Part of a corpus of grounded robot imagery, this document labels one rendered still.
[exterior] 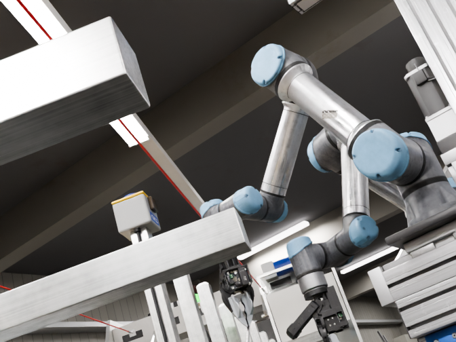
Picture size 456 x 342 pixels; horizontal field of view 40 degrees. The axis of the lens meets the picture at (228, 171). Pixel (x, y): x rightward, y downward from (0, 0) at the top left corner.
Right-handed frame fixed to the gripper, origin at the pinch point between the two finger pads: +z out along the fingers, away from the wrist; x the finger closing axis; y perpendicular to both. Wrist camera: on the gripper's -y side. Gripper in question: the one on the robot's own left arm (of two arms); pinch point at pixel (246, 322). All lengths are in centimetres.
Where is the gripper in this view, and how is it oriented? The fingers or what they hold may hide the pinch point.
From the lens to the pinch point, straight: 174.6
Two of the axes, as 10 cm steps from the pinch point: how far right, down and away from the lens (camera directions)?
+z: 2.9, 8.6, -4.1
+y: 1.2, -4.6, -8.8
